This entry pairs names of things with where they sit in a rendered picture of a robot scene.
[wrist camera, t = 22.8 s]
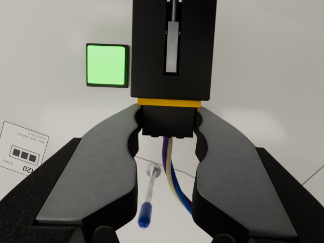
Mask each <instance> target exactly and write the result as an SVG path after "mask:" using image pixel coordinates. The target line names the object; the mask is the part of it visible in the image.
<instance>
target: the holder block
mask: <svg viewBox="0 0 324 243"><path fill-rule="evenodd" d="M216 7H217V0H181V2H179V8H178V22H179V31H180V37H178V51H179V63H178V76H164V54H165V51H166V47H167V37H166V36H165V32H166V31H167V26H168V21H169V9H170V2H169V1H167V0H133V11H132V51H131V91H130V96H131V97H135V98H156V99H178V100H200V101H209V100H210V91H211V77H212V64H213V51H214V38H215V25H216Z"/></svg>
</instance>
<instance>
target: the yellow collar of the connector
mask: <svg viewBox="0 0 324 243"><path fill-rule="evenodd" d="M137 103H138V105H152V106H173V107H194V108H200V107H201V101H200V100H178V99H156V98H138V99H137Z"/></svg>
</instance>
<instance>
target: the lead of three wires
mask: <svg viewBox="0 0 324 243"><path fill-rule="evenodd" d="M172 146H173V137H171V138H168V136H164V137H163V144H162V164H163V168H164V171H165V174H166V176H167V181H168V185H169V188H170V190H171V192H172V194H173V195H174V197H175V198H176V200H177V201H178V202H179V203H180V204H181V205H182V206H183V207H184V208H185V209H186V210H187V211H188V212H189V213H190V214H191V215H192V212H191V211H192V201H191V200H190V199H189V198H188V197H187V196H186V195H185V194H184V193H183V192H182V190H181V188H180V185H179V183H178V180H177V177H176V174H175V171H174V167H173V163H172V159H171V157H172Z"/></svg>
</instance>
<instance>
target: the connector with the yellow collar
mask: <svg viewBox="0 0 324 243"><path fill-rule="evenodd" d="M178 63H179V56H178V57H177V72H176V75H167V74H165V68H166V56H164V76H178ZM194 114H195V108H194V107H173V106H152V105H143V125H142V135H150V136H151V137H159V136H163V137H164V136H168V138H171V137H176V138H179V139H183V138H185V137H189V138H193V129H194Z"/></svg>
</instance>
